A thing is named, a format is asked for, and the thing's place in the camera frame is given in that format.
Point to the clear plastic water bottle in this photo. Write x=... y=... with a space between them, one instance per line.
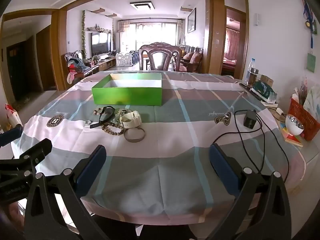
x=252 y=63

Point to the white wristwatch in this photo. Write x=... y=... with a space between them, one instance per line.
x=130 y=119

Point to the colourful board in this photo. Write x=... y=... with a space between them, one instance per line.
x=292 y=140

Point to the carved wooden dining chair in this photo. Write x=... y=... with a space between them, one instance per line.
x=160 y=57

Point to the green ivy garland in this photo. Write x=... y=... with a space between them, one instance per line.
x=83 y=35

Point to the green tissue pack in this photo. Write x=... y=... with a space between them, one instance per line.
x=261 y=89

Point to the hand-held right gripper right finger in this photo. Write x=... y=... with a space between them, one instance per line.
x=222 y=170

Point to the square ceiling light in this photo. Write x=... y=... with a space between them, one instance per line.
x=141 y=5

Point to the white bowl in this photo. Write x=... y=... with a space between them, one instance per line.
x=293 y=127

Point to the red plastic basket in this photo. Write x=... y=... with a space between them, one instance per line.
x=307 y=123

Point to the glass tea tumbler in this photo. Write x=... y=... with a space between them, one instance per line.
x=252 y=78

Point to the wall shelf with ornaments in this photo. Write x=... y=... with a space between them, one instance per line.
x=98 y=29

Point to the flat screen television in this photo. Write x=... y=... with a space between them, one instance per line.
x=100 y=43

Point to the hanging medals with ribbons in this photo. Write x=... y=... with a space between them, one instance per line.
x=309 y=20

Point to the framed wall picture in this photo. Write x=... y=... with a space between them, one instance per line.
x=191 y=20

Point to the wooden armchair with clothes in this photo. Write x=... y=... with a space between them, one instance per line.
x=77 y=66

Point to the wooden television cabinet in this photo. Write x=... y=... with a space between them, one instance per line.
x=106 y=62

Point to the dark entrance door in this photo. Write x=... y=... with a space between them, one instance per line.
x=17 y=70

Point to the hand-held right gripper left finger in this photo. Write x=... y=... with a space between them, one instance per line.
x=92 y=170

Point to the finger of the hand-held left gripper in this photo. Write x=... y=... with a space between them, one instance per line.
x=10 y=136
x=37 y=152

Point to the black wristwatch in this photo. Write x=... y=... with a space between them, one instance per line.
x=103 y=113

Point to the green cardboard box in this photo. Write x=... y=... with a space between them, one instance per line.
x=127 y=96

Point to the black power adapter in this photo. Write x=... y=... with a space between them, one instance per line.
x=250 y=120

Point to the white baby fence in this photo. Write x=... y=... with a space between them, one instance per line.
x=123 y=60

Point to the green wall note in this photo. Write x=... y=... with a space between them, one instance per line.
x=311 y=63

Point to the metal bangle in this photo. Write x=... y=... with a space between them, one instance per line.
x=126 y=136

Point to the wooden sofa with cushions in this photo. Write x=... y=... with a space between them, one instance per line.
x=192 y=60

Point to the white power strip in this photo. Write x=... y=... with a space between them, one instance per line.
x=268 y=103

